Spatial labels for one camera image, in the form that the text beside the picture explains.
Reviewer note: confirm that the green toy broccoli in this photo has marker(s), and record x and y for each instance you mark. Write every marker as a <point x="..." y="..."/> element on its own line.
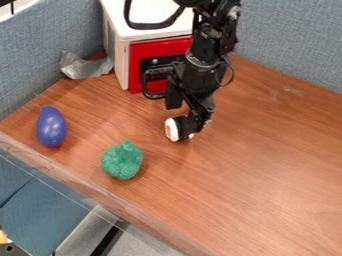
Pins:
<point x="122" y="160"/>

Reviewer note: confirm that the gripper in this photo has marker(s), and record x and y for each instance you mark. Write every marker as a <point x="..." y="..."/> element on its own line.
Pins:
<point x="194" y="89"/>

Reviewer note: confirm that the blue chair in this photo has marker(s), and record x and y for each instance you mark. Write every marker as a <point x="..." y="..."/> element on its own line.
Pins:
<point x="31" y="213"/>

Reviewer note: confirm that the grey cloth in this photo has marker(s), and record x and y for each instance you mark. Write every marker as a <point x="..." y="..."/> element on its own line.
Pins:
<point x="84" y="66"/>

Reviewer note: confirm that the blue toy eggplant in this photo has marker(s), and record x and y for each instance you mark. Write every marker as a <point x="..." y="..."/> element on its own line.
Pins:
<point x="51" y="126"/>

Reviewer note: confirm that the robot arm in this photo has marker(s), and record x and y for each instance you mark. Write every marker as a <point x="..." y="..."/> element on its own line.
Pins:
<point x="213" y="36"/>

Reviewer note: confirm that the cabinet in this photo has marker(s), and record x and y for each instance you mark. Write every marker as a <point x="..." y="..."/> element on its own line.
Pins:
<point x="133" y="26"/>

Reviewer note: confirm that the drawer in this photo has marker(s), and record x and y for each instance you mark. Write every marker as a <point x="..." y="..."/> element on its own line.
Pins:
<point x="151" y="66"/>

